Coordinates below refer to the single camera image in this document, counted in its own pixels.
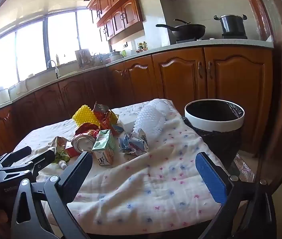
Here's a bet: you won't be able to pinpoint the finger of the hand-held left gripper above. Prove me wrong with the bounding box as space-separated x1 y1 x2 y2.
0 148 57 182
0 146 32 170

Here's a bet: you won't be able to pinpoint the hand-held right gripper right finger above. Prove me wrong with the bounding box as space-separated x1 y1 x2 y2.
195 151 278 239

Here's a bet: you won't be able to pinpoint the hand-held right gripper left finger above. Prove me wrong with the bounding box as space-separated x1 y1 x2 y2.
11 151 93 239

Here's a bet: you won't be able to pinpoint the green silver wrapper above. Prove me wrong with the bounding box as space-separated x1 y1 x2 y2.
48 136 71 164

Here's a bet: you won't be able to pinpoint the white rimmed trash bin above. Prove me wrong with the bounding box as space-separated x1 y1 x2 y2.
183 99 245 170

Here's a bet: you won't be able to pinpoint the yellow foam fruit net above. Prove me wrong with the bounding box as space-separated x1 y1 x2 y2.
72 105 101 128

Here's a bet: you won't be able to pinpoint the yellow red snack wrapper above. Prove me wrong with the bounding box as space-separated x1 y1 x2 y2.
93 102 124 136

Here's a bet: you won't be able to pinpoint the crushed red can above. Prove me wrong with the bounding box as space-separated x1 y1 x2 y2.
71 124 100 153

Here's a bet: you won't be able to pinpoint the green juice carton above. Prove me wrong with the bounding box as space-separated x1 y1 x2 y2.
92 129 116 166

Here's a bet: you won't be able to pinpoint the crumpled blue white wrapper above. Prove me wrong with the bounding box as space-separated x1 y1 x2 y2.
118 128 149 156

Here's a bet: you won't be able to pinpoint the white kitchen appliance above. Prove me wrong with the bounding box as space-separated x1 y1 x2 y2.
0 87 10 104

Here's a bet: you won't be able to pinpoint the white floral printed cloth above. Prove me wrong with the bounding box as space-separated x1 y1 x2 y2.
11 99 231 232

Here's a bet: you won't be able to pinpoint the white foam block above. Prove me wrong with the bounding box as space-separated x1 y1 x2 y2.
118 113 138 131

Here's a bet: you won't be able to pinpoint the white foam fruit net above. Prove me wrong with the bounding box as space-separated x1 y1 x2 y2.
132 99 174 141

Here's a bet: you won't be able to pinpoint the chrome kitchen faucet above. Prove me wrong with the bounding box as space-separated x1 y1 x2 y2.
47 60 61 79

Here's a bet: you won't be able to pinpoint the kitchen window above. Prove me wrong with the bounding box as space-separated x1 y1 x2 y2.
0 9 111 92

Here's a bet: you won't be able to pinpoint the utensil rack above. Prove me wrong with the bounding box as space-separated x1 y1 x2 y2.
75 49 94 69

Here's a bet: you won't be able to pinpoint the wooden lower cabinets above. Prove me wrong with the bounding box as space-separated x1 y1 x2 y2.
0 47 273 160

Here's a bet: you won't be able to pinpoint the wooden cabinets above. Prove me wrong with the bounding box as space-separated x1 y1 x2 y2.
0 47 273 160
87 0 149 41

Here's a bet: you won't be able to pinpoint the white lidded pot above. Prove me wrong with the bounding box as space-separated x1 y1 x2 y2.
109 50 124 61

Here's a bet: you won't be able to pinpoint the white stone countertop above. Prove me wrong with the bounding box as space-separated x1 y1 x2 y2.
0 38 274 115

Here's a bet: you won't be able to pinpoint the black induction cooker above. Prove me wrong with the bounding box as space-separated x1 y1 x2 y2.
221 33 248 39

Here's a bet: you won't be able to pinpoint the black wok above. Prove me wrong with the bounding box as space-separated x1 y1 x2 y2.
155 19 206 40

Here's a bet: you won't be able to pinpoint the black lidded pot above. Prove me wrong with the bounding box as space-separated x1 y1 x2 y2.
214 14 248 36

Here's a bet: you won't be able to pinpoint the wooden upper cabinets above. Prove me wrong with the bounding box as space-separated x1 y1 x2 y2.
87 0 149 41

